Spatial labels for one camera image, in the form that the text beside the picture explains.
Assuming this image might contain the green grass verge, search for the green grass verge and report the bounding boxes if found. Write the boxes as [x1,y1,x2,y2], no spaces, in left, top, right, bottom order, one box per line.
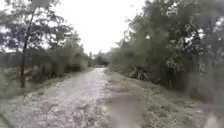
[103,68,224,128]

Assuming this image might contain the pale gravel path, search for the pale gravel path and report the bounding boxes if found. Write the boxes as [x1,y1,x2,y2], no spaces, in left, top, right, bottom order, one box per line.
[13,67,142,128]

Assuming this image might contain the dense green wood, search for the dense green wood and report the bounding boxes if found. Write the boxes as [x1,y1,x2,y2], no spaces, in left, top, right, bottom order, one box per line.
[106,0,224,105]

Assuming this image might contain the distant trees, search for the distant trees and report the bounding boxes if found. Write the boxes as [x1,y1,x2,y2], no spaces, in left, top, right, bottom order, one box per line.
[88,49,111,69]

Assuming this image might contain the group of thin trees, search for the group of thin trees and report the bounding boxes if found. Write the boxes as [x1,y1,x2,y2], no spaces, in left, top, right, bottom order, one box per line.
[0,0,93,90]

